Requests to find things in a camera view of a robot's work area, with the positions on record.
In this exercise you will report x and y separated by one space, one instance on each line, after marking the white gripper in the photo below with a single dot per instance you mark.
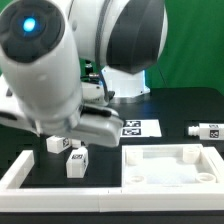
97 125

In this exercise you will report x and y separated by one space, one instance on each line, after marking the white square table top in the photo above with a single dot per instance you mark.
185 167

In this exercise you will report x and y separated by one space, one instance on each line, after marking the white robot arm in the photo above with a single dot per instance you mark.
41 45

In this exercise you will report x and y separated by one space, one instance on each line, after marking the white tag sheet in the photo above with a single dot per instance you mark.
141 128

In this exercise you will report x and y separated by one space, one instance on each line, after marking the white U-shaped fence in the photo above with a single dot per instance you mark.
15 198

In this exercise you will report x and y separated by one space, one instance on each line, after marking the black camera stand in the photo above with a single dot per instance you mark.
90 76

